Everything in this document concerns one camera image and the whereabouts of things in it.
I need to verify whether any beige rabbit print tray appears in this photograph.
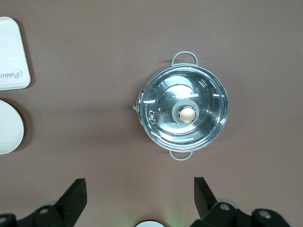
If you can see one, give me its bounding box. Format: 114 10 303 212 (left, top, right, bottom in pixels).
0 16 32 92

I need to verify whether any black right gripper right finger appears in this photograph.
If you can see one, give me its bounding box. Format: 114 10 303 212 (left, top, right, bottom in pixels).
190 176 292 227

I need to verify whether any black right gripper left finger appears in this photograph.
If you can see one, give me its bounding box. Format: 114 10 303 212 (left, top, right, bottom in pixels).
0 178 88 227

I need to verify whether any brown table cover mat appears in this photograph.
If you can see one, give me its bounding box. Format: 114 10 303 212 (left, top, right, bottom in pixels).
0 0 303 227

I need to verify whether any glass pot lid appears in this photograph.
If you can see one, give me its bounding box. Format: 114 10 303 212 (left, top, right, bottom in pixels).
139 66 229 152

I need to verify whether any cream round plate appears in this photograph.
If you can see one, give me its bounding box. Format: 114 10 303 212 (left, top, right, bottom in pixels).
0 99 25 156

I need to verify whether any pale green electric pot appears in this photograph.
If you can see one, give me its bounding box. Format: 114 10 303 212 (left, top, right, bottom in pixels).
132 51 230 162

